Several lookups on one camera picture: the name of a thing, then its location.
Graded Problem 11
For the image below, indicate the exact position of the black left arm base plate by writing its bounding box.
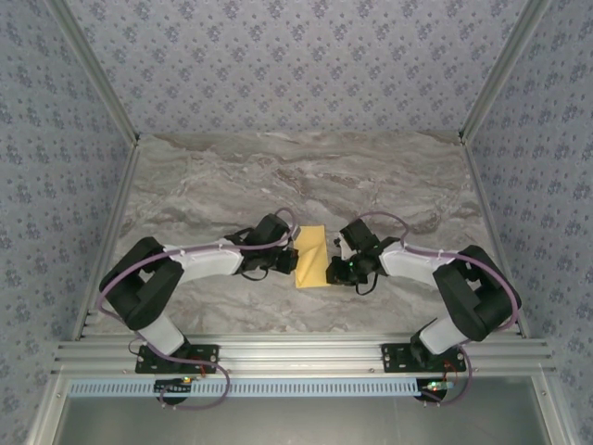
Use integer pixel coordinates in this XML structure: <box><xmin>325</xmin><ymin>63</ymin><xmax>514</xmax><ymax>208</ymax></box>
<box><xmin>134</xmin><ymin>343</ymin><xmax>220</xmax><ymax>375</ymax></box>

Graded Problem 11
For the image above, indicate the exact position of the aluminium corner post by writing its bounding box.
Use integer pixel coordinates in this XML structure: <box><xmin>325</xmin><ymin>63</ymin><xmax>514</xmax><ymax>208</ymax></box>
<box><xmin>45</xmin><ymin>0</ymin><xmax>142</xmax><ymax>147</ymax></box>
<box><xmin>457</xmin><ymin>0</ymin><xmax>553</xmax><ymax>146</ymax></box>

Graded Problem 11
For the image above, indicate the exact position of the aluminium side rail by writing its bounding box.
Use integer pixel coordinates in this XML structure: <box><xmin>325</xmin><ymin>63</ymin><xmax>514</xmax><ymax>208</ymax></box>
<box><xmin>71</xmin><ymin>138</ymin><xmax>143</xmax><ymax>342</ymax></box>
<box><xmin>461</xmin><ymin>138</ymin><xmax>532</xmax><ymax>339</ymax></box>

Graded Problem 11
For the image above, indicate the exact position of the aluminium front beam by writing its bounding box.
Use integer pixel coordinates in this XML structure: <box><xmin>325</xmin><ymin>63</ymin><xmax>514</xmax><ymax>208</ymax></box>
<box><xmin>53</xmin><ymin>337</ymin><xmax>557</xmax><ymax>376</ymax></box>

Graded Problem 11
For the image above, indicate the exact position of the black controller board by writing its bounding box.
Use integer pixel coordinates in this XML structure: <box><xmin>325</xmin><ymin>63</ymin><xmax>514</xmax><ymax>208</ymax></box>
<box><xmin>154</xmin><ymin>375</ymin><xmax>195</xmax><ymax>396</ymax></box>
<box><xmin>415</xmin><ymin>377</ymin><xmax>454</xmax><ymax>401</ymax></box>

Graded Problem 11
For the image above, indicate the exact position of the white slotted cable duct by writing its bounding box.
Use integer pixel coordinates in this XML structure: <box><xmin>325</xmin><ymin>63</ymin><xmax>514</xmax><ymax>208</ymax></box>
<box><xmin>68</xmin><ymin>377</ymin><xmax>430</xmax><ymax>399</ymax></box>

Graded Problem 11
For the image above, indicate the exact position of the grey metal panel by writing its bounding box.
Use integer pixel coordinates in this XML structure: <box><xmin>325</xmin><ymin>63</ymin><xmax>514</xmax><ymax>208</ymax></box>
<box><xmin>27</xmin><ymin>374</ymin><xmax>578</xmax><ymax>445</ymax></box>

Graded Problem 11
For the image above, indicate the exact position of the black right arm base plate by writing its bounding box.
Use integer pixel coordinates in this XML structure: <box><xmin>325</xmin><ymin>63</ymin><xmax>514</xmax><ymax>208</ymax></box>
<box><xmin>380</xmin><ymin>343</ymin><xmax>466</xmax><ymax>375</ymax></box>

